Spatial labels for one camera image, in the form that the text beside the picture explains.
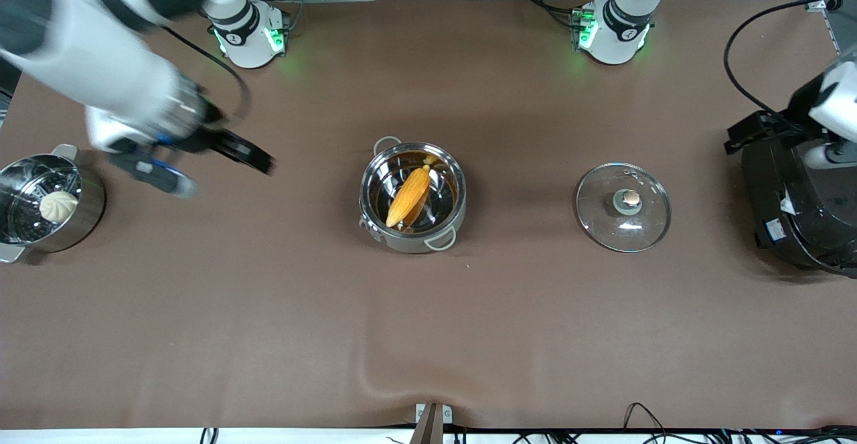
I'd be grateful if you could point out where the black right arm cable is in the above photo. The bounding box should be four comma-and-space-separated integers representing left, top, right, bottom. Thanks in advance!
159, 24, 253, 125

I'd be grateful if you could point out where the black looped floor cable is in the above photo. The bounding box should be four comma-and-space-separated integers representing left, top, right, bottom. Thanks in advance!
623, 402, 674, 435

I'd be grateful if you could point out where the stainless steel pot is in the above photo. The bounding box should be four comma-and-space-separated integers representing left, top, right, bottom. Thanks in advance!
358, 135, 467, 254

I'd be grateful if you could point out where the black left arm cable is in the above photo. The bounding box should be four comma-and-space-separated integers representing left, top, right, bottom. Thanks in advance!
723, 0, 857, 122

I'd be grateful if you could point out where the glass pot lid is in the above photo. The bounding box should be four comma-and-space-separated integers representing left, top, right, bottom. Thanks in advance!
575, 162, 672, 254

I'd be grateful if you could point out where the brown table mat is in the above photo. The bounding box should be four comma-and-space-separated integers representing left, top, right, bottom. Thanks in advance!
0, 0, 857, 431

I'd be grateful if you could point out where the steel steamer pot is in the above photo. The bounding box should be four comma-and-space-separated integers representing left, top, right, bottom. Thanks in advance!
0, 144, 106, 264

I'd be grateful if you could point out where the black round cooker appliance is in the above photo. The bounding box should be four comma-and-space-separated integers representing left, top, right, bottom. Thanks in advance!
741, 135, 857, 279

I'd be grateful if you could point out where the white steamed bun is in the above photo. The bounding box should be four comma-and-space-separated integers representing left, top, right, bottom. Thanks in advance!
39, 190, 80, 224

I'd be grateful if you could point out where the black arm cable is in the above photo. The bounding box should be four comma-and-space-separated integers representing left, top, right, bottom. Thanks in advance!
723, 0, 857, 122
159, 24, 253, 125

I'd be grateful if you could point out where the yellow knitted corn cob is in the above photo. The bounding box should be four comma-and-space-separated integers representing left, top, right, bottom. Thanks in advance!
386, 164, 433, 229

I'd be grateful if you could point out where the metal table clamp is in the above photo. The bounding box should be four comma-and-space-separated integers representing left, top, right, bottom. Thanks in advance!
414, 402, 453, 444

